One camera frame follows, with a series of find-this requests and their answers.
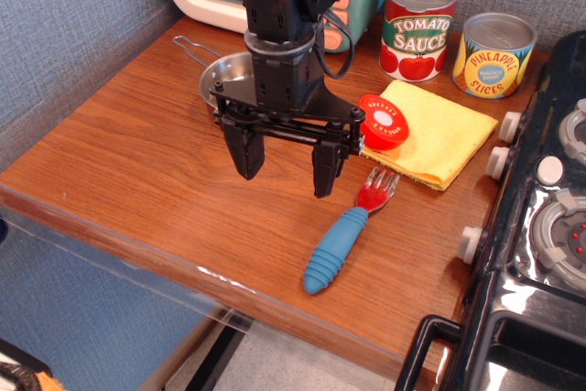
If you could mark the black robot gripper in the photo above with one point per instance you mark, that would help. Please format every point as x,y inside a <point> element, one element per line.
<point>287,98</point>

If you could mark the red toy tomato half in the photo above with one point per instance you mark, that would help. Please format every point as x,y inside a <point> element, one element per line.
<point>384,127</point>

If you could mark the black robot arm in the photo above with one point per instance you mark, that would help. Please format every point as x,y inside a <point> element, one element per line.
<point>278,23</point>

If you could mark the small steel pan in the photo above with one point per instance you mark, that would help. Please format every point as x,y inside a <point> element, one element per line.
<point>234,67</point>

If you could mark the yellow folded cloth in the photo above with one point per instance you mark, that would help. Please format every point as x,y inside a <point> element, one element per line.
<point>443,136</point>

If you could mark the tomato sauce can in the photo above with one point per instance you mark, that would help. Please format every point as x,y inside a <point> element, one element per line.
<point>415,38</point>

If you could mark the pineapple slices can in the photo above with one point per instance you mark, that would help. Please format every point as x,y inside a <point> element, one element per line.
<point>493,55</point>

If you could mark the black toy stove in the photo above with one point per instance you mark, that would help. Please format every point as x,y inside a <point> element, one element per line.
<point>524,321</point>

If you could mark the orange fuzzy object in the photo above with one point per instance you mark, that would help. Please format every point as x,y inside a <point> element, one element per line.
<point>16,377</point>

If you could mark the blue handled fork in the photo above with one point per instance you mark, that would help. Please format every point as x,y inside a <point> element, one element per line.
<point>330,254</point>

